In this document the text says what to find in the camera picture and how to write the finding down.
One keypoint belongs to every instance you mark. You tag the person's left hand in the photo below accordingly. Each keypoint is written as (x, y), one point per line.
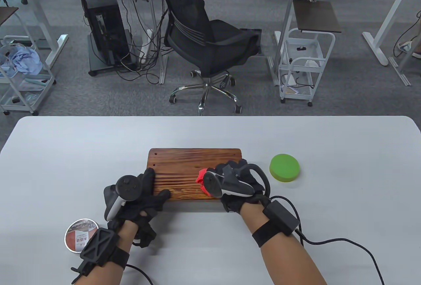
(148, 199)

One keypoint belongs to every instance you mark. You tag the person's right hand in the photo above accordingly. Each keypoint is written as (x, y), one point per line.
(233, 204)

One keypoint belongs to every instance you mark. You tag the red cloth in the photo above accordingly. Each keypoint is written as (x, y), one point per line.
(201, 178)

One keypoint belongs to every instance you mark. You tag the brown wooden stool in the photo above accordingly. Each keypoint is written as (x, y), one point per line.
(190, 173)

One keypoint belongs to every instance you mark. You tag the round silver wood wax tin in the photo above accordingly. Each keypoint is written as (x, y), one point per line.
(72, 249)

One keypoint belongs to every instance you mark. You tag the person's left forearm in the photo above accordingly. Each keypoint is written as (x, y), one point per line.
(105, 275)

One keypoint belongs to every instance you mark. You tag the black and white controller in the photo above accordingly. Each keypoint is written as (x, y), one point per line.
(227, 184)
(128, 188)

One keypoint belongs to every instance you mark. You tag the green round sponge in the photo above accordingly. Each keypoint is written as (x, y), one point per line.
(284, 166)

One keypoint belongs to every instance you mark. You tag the yellowish booklet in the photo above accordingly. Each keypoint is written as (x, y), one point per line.
(291, 90)

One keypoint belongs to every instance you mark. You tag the grey rolling computer stand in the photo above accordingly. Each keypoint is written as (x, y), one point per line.
(98, 66)

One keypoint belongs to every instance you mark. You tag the white power strip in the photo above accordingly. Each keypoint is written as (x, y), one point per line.
(144, 50)

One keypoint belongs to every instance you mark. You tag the white paper bag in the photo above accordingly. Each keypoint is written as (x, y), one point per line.
(312, 63)

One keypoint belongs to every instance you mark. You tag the black computer tower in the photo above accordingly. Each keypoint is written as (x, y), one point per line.
(108, 35)

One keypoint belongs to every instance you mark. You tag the black mesh office chair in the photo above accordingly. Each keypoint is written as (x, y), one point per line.
(197, 35)

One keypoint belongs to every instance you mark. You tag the black floor box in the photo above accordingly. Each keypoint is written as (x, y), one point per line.
(253, 31)

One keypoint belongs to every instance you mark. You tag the light blue cloth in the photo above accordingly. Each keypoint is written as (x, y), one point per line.
(23, 61)

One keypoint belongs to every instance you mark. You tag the dark brown board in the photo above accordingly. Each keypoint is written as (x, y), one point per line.
(315, 15)

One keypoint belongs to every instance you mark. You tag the dark brown side table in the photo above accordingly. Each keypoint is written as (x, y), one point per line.
(6, 13)

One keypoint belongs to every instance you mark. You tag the black box wrist camera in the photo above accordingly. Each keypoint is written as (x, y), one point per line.
(279, 216)

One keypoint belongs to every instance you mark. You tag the black lattice wrist mount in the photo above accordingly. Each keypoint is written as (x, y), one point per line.
(98, 245)

